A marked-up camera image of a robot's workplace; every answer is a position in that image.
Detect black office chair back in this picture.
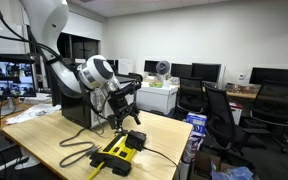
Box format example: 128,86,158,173
175,76,207,119

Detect white papers on desk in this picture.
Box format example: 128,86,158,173
6,103,61,124

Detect black microwave oven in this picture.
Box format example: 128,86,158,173
59,75,137,130

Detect cardboard box on floor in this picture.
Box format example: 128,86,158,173
188,151,232,180

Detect black monitor far right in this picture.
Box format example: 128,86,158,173
249,67,288,85

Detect white storage box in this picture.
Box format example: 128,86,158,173
136,84,178,115

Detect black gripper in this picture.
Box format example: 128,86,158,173
107,80,141,134

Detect black office chair right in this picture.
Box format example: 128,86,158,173
245,80,288,153

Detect computer monitor showing camera views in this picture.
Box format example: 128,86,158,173
0,54,36,116

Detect black mesh office chair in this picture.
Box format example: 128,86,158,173
204,83,268,163

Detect blue white carton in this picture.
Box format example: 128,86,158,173
182,112,207,164

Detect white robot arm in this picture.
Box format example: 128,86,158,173
20,0,141,130

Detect yellow power strip cable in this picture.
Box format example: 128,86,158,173
86,161,106,180

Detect black power adapter plug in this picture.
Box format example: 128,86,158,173
125,130,146,151

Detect black desk monitor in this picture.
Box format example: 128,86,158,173
192,63,221,83

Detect yellow black power strip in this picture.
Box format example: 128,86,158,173
90,131,138,176

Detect blue plastic bag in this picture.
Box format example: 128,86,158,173
210,163,253,180

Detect grey microwave power cord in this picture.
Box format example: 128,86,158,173
58,99,106,168

